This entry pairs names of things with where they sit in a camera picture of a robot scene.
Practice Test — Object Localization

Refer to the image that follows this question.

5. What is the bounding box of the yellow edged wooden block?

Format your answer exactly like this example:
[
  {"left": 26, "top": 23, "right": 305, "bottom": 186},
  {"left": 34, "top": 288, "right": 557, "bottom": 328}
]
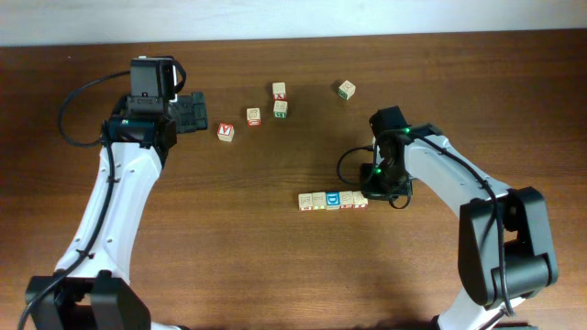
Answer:
[{"left": 312, "top": 192, "right": 327, "bottom": 210}]

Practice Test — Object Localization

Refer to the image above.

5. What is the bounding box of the blue D letter block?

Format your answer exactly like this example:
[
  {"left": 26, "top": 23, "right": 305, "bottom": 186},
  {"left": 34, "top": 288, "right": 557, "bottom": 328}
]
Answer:
[{"left": 326, "top": 192, "right": 341, "bottom": 210}]

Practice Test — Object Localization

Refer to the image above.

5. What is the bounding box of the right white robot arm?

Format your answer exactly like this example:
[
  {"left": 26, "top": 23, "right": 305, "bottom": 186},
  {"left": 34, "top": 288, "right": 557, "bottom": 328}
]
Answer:
[{"left": 360, "top": 125, "right": 559, "bottom": 329}]

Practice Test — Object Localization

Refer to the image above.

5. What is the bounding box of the red edged 5 block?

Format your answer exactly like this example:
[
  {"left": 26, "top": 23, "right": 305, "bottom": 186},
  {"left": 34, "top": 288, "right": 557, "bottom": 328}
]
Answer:
[{"left": 339, "top": 191, "right": 354, "bottom": 209}]

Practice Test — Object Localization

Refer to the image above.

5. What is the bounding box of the red edged 6 block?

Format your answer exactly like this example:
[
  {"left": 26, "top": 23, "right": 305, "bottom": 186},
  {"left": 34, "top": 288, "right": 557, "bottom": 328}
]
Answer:
[{"left": 352, "top": 191, "right": 369, "bottom": 208}]

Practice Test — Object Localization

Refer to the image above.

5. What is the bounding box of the wooden K picture block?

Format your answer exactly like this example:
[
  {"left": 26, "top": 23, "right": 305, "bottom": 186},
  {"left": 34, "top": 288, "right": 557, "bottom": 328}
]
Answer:
[{"left": 298, "top": 193, "right": 314, "bottom": 211}]

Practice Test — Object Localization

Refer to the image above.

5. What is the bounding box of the red V letter block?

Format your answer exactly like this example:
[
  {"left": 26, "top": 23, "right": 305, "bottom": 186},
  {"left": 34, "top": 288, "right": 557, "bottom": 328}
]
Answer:
[{"left": 217, "top": 123, "right": 235, "bottom": 142}]

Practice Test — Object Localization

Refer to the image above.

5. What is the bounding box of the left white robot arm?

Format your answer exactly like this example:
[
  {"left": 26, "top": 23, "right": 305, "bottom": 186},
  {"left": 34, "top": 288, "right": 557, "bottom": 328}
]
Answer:
[{"left": 18, "top": 92, "right": 207, "bottom": 329}]

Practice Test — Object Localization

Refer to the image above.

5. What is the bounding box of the green edged M block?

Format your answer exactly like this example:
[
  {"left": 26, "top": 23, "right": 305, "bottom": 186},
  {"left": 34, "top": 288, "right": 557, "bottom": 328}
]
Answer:
[{"left": 273, "top": 100, "right": 288, "bottom": 118}]

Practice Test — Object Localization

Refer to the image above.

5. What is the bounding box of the green edged far block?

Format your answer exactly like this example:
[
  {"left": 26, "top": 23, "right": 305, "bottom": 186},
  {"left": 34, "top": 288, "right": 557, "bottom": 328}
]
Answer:
[{"left": 338, "top": 80, "right": 356, "bottom": 101}]

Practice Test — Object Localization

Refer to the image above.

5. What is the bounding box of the top red edged block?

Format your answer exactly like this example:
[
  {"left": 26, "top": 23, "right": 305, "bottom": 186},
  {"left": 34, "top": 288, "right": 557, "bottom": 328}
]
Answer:
[{"left": 271, "top": 82, "right": 286, "bottom": 101}]

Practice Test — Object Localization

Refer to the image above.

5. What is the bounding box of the red spiral picture block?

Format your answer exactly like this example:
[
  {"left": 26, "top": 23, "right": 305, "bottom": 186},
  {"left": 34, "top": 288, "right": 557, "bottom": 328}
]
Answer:
[{"left": 246, "top": 108, "right": 260, "bottom": 126}]

